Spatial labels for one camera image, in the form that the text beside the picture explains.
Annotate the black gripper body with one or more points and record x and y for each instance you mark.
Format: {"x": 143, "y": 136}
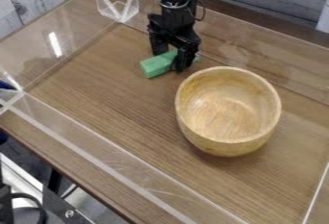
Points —
{"x": 174, "y": 24}

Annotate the black table leg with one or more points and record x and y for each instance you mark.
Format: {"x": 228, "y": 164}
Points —
{"x": 55, "y": 181}

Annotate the light brown wooden bowl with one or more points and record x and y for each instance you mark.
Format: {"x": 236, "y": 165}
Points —
{"x": 228, "y": 110}

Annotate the black metal bracket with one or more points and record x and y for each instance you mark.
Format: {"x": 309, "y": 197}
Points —
{"x": 61, "y": 212}

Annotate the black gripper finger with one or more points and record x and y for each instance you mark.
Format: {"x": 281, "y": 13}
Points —
{"x": 185, "y": 58}
{"x": 158, "y": 43}

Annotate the blue object at left edge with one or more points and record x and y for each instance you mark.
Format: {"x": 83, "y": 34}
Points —
{"x": 6, "y": 85}

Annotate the clear acrylic tray wall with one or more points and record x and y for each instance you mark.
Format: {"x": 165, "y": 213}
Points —
{"x": 101, "y": 122}

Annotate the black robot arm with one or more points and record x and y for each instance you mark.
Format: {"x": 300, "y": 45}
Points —
{"x": 172, "y": 28}

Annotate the green rectangular block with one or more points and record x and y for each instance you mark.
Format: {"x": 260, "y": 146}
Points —
{"x": 160, "y": 64}

